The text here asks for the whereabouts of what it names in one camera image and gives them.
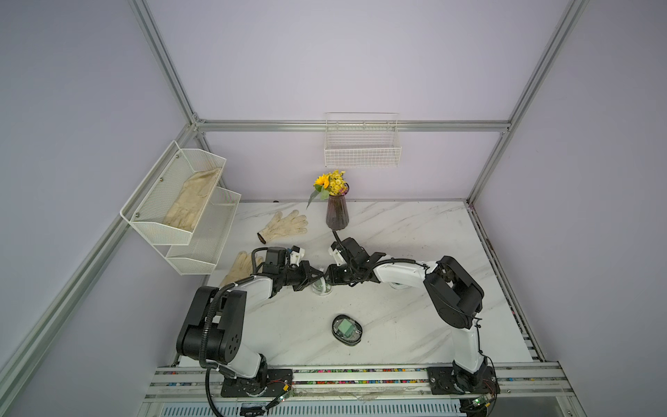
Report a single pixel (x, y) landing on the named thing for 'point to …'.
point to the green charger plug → (346, 327)
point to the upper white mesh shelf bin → (167, 205)
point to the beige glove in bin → (191, 201)
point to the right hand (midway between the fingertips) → (327, 281)
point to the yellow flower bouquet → (333, 183)
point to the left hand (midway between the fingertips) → (323, 276)
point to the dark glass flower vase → (337, 212)
